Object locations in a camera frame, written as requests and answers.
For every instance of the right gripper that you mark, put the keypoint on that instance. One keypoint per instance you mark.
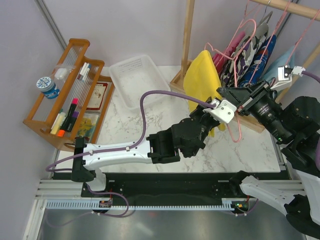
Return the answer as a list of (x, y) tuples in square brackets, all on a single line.
[(237, 95)]

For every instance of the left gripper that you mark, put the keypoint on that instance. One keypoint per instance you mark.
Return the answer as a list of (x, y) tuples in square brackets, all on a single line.
[(199, 112)]

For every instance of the yellow trousers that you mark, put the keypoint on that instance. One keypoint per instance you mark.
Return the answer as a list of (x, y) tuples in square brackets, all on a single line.
[(201, 79)]

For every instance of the pink camouflage trousers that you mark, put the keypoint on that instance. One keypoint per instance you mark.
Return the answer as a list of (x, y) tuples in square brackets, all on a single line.
[(219, 60)]

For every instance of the pink hanger of yellow trousers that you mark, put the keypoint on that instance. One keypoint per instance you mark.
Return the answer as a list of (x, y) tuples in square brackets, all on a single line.
[(235, 58)]

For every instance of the pink hanger of camouflage trousers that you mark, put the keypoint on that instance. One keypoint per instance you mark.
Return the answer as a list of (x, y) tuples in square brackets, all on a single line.
[(237, 32)]

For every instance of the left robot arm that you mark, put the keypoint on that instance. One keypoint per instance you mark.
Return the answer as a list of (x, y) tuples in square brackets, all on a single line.
[(184, 138)]

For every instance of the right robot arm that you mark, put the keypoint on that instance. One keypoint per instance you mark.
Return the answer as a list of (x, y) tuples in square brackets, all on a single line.
[(296, 127)]

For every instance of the grey purple camouflage trousers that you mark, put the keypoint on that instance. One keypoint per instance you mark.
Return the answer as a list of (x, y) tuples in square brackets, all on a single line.
[(245, 58)]

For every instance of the blue patterned trousers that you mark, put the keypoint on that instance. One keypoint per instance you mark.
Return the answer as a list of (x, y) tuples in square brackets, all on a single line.
[(260, 59)]

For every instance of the light blue trousers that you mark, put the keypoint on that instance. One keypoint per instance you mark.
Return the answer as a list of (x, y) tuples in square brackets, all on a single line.
[(272, 70)]

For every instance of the pink hanger of light trousers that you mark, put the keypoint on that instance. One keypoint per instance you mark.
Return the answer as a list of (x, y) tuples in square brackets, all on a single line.
[(301, 37)]

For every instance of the grey metal hanger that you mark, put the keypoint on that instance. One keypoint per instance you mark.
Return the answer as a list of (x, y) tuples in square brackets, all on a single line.
[(266, 17)]

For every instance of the pink hanger of blue trousers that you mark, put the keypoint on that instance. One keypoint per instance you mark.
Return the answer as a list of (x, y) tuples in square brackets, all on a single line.
[(281, 21)]

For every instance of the wooden clothes rack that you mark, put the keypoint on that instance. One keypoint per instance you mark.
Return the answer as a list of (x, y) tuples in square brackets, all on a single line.
[(313, 14)]

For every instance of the white plastic basket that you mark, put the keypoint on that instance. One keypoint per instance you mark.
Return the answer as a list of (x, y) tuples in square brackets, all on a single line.
[(135, 76)]

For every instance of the red bordered card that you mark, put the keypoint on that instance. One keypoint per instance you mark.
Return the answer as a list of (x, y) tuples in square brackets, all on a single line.
[(98, 97)]

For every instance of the yellow illustrated book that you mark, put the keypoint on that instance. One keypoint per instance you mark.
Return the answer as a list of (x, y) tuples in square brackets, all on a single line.
[(88, 125)]

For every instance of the white marker pens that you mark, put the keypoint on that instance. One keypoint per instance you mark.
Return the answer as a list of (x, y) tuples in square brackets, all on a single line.
[(84, 71)]

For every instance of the purple black highlighter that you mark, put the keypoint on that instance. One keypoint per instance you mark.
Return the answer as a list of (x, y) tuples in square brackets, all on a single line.
[(72, 121)]

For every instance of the wooden desk organizer shelf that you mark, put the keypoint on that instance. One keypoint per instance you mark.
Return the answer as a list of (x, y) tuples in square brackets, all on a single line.
[(44, 112)]

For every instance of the pink black highlighter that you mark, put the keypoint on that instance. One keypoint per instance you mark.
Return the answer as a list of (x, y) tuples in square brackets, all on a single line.
[(70, 111)]

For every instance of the pale yellow highlighter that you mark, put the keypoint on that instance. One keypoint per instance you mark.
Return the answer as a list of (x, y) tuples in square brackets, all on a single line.
[(57, 124)]

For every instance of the orange highlighter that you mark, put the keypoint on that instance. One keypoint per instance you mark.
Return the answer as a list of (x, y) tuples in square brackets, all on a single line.
[(61, 133)]

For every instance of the white earbuds case in bag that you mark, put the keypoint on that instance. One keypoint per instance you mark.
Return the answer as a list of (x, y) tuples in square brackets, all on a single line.
[(61, 73)]

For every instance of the blue lidded jar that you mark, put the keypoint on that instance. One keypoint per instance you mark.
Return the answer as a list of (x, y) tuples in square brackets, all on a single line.
[(48, 87)]

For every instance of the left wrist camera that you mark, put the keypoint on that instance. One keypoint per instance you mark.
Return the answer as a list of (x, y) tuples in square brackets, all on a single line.
[(224, 111)]

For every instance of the white cable duct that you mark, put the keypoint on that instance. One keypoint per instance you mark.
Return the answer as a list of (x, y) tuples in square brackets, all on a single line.
[(66, 204)]

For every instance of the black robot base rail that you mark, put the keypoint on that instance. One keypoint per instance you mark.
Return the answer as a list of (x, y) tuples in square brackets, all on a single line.
[(173, 189)]

